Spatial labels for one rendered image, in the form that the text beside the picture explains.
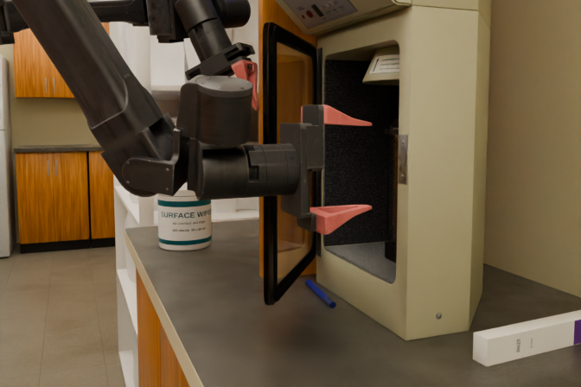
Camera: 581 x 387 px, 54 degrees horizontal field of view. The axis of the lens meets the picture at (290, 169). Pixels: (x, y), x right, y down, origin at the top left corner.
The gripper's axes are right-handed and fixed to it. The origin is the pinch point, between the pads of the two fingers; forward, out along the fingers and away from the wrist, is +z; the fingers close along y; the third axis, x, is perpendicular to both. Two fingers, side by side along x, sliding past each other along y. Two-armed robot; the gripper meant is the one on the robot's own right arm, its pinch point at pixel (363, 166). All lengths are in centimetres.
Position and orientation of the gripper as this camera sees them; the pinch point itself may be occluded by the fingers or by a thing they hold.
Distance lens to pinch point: 67.6
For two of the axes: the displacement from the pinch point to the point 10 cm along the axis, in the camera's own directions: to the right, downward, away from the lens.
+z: 9.3, -0.4, 3.6
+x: -3.6, -0.8, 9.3
